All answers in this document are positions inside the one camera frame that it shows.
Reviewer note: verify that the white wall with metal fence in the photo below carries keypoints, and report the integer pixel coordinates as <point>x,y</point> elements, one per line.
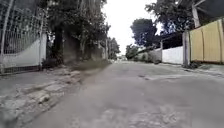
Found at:
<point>26,55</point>

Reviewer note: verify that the row of trees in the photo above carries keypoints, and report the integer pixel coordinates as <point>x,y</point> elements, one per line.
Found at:
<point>76,26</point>

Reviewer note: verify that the dark round tree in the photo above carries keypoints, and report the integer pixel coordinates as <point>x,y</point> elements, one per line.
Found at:
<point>143,31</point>

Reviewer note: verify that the building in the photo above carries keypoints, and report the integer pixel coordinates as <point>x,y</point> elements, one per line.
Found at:
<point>213,8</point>

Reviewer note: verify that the yellow gate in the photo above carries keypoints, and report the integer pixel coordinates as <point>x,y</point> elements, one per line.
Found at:
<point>206,43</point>

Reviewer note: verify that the grey concrete road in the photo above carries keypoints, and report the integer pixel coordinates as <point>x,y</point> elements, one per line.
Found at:
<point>140,96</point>

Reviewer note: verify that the large dark tree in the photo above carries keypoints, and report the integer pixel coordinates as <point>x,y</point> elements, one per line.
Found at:
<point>173,15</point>

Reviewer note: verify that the broken concrete verge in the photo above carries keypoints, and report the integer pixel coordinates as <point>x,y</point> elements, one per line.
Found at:
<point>26,90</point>

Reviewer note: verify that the bush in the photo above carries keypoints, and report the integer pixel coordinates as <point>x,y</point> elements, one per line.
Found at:
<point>130,51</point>

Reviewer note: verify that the concrete sidewalk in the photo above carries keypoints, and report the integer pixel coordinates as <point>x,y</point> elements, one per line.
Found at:
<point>213,69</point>

